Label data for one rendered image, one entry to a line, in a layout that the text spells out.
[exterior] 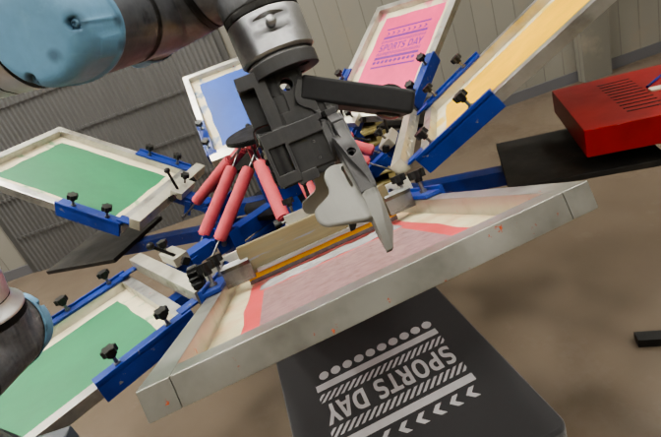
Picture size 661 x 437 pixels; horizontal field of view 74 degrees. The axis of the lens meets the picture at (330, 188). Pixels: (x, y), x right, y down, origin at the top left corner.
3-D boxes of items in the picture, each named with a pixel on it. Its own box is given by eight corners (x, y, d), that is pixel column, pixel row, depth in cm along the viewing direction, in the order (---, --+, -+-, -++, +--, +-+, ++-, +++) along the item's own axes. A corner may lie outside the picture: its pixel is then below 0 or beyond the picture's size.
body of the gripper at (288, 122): (279, 193, 47) (234, 88, 46) (351, 162, 48) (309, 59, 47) (283, 196, 40) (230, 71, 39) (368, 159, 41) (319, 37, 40)
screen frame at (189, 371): (599, 208, 55) (587, 179, 55) (149, 425, 47) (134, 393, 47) (407, 208, 133) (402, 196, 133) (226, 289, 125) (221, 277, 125)
